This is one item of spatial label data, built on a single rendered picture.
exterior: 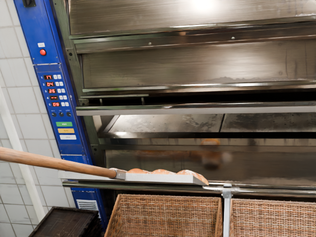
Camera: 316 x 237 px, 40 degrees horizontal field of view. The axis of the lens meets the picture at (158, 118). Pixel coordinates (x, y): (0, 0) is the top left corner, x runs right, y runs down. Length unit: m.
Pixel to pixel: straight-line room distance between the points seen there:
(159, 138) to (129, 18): 0.60
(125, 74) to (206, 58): 0.38
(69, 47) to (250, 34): 0.82
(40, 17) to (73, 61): 0.24
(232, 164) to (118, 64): 0.71
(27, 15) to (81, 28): 0.25
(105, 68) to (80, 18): 0.25
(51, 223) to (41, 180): 0.30
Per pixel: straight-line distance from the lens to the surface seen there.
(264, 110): 1.76
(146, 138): 2.11
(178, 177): 1.58
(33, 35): 2.08
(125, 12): 1.89
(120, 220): 2.36
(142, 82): 1.96
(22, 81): 2.25
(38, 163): 1.13
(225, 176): 2.12
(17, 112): 2.37
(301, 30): 1.80
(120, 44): 1.95
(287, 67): 1.84
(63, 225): 2.33
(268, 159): 2.08
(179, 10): 1.82
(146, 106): 1.85
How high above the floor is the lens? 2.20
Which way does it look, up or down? 27 degrees down
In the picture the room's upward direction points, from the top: 10 degrees counter-clockwise
